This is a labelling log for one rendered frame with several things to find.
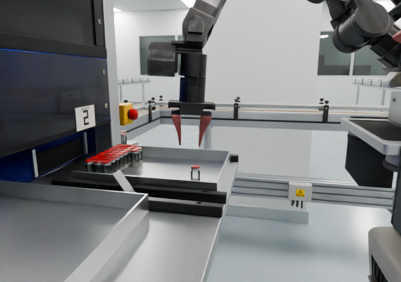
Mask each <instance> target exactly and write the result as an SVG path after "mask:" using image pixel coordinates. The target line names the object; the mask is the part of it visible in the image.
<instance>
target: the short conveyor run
mask: <svg viewBox="0 0 401 282"><path fill-rule="evenodd" d="M148 103H149V104H148V105H144V103H140V104H137V105H133V109H137V110H138V118H137V119H136V120H134V122H133V123H130V124H128V125H120V127H121V131H126V134H127V140H131V139H133V138H135V137H137V136H139V135H141V134H143V133H145V132H147V131H149V130H151V129H153V128H155V127H157V126H159V125H160V124H161V111H160V109H156V110H154V111H153V110H152V107H154V106H155V103H152V101H151V100H148ZM144 109H149V110H144Z"/></svg>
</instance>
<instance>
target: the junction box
mask: <svg viewBox="0 0 401 282"><path fill-rule="evenodd" d="M312 188H313V187H312V185H311V183H303V182H288V199H289V200H296V201H309V202H311V196H312Z"/></svg>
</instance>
